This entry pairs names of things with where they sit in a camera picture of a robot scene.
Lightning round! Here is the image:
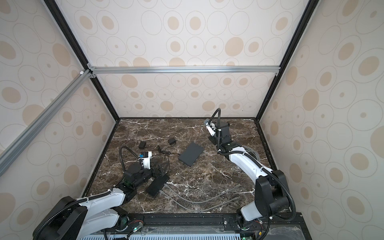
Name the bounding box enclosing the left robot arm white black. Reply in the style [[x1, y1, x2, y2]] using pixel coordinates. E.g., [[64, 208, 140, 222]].
[[33, 146, 171, 240]]

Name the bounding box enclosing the black power adapter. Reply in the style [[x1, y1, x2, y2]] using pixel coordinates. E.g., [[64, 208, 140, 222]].
[[168, 138, 177, 146], [138, 141, 147, 150]]

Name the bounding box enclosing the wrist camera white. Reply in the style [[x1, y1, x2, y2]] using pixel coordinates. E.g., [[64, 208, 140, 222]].
[[204, 119, 216, 137], [139, 151, 152, 170]]

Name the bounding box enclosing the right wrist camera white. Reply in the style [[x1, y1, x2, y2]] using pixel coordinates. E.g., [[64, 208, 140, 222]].
[[204, 119, 216, 137]]

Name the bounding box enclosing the horizontal aluminium rail back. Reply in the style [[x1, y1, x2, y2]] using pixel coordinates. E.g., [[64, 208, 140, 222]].
[[90, 66, 281, 74]]

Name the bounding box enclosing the diagonal aluminium rail left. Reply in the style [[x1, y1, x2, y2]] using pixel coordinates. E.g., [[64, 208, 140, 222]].
[[1, 70, 91, 175]]

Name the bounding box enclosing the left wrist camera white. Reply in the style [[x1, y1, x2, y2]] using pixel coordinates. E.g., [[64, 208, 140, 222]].
[[139, 151, 152, 170]]

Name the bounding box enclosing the small circuit board with LEDs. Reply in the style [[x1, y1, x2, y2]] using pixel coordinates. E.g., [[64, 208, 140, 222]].
[[127, 220, 144, 239]]

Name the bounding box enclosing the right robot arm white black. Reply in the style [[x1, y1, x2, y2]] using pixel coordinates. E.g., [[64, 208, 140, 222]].
[[205, 108, 297, 223]]

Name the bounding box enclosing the square dark grey switch box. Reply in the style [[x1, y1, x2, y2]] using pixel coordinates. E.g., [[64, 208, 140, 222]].
[[178, 143, 204, 167]]

